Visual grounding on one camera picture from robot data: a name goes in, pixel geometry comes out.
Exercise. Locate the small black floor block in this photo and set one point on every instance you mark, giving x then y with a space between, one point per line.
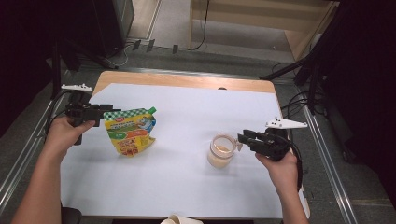
136 44

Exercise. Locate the clear glass jar with lid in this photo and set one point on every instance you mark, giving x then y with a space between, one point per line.
221 154

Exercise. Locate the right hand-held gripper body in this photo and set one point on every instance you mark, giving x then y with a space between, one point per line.
275 146

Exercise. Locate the black chair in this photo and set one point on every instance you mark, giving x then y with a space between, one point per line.
71 216

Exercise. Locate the metal floor rail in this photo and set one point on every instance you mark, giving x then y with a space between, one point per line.
330 168
21 158

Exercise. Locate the white paper cup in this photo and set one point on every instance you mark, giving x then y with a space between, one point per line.
180 220

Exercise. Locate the white paper sheet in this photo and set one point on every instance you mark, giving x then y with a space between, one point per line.
174 186

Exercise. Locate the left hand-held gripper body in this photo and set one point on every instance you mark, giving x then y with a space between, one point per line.
81 110

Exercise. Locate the person's right hand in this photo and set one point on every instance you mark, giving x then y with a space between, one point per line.
283 172

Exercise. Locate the person's left hand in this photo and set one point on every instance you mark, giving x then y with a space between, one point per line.
63 137

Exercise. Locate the light wooden shelf unit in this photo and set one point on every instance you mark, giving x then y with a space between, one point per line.
267 15

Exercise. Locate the yellow green spouted pouch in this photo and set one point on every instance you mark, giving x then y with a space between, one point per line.
130 133

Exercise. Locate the wooden table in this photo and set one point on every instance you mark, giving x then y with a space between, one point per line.
186 80

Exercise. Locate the black metal stand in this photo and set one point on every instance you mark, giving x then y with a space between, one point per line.
311 62
56 68

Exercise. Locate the black cabinet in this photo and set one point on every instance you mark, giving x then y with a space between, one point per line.
109 25

